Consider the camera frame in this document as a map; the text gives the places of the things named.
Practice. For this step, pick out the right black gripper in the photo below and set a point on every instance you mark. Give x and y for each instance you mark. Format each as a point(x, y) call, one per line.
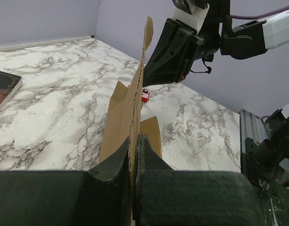
point(180, 45)

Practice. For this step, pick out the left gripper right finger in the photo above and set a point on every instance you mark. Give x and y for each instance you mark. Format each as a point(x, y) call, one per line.
point(167, 197)

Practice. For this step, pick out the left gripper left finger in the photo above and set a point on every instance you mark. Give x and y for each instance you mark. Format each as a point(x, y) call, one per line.
point(100, 196)

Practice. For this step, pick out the cardboard box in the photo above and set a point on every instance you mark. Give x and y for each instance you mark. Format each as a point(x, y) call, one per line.
point(123, 117)

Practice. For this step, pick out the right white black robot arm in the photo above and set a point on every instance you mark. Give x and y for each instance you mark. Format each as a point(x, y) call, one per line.
point(258, 35)

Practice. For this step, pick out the red toy ambulance car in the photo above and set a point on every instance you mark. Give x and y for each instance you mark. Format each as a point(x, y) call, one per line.
point(144, 94)

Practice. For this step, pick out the dark paperback book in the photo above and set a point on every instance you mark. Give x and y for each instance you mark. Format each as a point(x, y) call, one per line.
point(9, 85)

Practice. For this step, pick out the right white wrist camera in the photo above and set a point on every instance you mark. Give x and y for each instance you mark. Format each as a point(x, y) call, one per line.
point(191, 12)

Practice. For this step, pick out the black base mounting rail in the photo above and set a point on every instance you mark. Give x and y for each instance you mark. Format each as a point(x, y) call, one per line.
point(264, 161)

